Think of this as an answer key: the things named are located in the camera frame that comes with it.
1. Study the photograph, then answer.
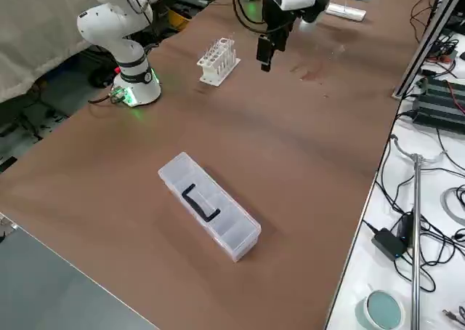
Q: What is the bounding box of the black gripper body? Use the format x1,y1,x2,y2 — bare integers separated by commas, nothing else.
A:
256,34,275,65

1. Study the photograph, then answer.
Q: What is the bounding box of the clear plastic compartment box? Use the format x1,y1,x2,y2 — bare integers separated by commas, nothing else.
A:
158,151,262,263

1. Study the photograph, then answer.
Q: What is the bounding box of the black box handle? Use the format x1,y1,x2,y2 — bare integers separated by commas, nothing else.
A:
181,185,222,223

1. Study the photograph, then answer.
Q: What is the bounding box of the white test tube rack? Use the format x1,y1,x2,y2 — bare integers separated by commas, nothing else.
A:
196,35,242,88

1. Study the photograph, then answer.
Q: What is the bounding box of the white rack with wooden rods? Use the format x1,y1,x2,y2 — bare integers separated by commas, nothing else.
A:
324,0,367,21

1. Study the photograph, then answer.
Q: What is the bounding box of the yellow container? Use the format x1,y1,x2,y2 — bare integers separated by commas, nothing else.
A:
167,9,191,31

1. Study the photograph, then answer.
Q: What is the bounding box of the black finned power supply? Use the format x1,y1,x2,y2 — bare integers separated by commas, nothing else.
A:
411,77,465,135

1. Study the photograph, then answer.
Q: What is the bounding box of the black power adapter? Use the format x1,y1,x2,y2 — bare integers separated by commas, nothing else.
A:
397,210,416,249
371,227,408,262

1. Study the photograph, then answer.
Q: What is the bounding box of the silver metal rod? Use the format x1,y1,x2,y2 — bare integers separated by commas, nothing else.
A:
391,135,448,330

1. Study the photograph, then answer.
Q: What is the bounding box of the round white teal dish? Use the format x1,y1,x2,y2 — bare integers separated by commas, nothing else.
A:
355,289,406,330

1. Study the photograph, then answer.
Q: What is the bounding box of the black plug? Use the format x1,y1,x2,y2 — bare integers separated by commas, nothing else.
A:
442,309,465,323

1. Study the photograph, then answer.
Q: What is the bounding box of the grey metal panel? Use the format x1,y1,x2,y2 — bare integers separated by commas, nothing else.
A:
0,213,159,330

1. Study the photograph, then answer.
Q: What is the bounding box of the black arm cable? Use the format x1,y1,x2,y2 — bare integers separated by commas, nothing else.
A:
231,0,270,31

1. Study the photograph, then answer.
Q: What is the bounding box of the aluminium frame post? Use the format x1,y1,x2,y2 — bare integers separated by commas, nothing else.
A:
391,0,465,101

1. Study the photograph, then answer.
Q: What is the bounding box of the cable hub with plugs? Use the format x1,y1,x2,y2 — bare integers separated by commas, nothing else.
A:
428,31,465,79

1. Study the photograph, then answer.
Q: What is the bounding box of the grey tape ring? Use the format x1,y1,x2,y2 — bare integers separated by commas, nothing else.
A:
440,187,465,226

